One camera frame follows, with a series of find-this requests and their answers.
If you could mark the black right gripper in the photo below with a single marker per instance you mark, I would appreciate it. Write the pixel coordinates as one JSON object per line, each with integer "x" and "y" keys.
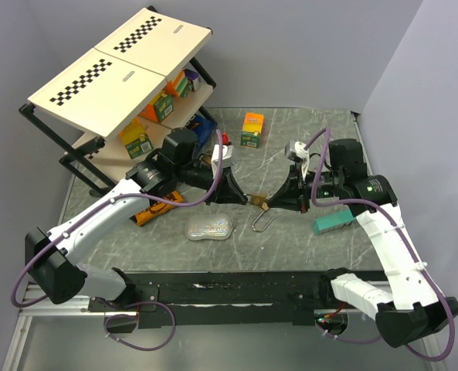
{"x": 290, "y": 195}

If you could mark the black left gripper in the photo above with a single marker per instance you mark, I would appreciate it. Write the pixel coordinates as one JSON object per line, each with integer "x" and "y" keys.
{"x": 227, "y": 190}

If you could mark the large brass padlock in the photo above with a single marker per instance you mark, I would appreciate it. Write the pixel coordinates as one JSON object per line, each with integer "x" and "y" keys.
{"x": 262, "y": 221}

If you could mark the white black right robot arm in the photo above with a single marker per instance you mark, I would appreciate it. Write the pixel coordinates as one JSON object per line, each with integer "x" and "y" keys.
{"x": 413, "y": 307}

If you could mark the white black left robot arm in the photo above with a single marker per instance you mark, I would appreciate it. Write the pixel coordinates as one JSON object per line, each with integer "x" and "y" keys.
{"x": 54, "y": 258}

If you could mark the teal rectangular box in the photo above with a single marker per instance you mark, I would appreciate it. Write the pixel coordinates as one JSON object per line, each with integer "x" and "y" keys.
{"x": 332, "y": 221}

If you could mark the orange green box on table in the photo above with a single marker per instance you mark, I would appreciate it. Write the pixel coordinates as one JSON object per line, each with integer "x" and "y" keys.
{"x": 252, "y": 130}

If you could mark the orange snack bag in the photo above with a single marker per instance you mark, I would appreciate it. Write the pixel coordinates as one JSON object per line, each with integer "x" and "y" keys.
{"x": 158, "y": 209}

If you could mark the orange green box middle shelf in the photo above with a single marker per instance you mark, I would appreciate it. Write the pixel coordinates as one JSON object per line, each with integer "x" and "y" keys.
{"x": 161, "y": 106}

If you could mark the yellow green box lower shelf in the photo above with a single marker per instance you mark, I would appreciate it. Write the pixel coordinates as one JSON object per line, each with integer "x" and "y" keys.
{"x": 135, "y": 139}

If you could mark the orange green box upper right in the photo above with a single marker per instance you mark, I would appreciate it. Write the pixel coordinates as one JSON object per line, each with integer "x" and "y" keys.
{"x": 180, "y": 86}

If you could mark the purple white small box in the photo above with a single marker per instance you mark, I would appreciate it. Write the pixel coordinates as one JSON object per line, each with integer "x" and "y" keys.
{"x": 193, "y": 78}

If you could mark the cream black two-tier shelf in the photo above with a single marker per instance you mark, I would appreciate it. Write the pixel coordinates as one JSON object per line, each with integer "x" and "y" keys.
{"x": 85, "y": 107}

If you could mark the aluminium table frame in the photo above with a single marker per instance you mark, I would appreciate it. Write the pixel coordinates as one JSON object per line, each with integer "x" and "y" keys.
{"x": 325, "y": 319}

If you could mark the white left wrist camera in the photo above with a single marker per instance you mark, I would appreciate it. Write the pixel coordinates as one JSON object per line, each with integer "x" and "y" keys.
{"x": 223, "y": 155}

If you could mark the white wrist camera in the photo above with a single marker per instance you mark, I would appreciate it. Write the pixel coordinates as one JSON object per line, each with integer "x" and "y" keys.
{"x": 296, "y": 152}
{"x": 223, "y": 155}

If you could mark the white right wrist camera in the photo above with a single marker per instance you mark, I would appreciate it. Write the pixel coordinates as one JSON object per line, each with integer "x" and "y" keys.
{"x": 296, "y": 152}

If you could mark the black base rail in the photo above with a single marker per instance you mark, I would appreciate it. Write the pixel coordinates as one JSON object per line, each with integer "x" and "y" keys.
{"x": 231, "y": 298}

